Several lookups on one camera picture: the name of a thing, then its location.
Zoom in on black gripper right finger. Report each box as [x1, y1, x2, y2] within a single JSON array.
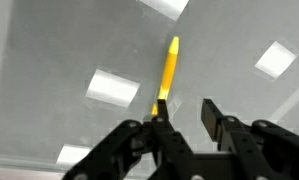
[[200, 98, 299, 180]]

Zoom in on yellow pen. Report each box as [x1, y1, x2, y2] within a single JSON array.
[[150, 35, 181, 116]]

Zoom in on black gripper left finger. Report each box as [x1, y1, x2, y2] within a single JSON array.
[[62, 98, 204, 180]]

